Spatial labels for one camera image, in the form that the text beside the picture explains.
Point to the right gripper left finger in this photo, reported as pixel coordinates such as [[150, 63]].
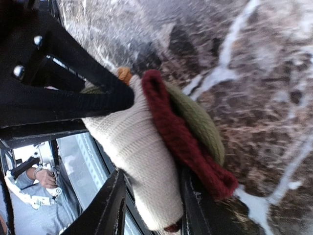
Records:
[[106, 213]]

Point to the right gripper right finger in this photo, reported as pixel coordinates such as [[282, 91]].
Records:
[[202, 216]]

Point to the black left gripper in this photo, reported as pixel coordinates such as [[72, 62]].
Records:
[[46, 76]]

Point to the beige sock with olive toe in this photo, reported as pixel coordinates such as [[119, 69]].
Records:
[[133, 144]]

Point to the operator bare hand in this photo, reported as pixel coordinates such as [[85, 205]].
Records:
[[46, 178]]

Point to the operator in blue shirt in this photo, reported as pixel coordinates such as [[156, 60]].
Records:
[[47, 220]]

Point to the white slotted cable duct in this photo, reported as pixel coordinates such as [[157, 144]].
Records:
[[92, 159]]

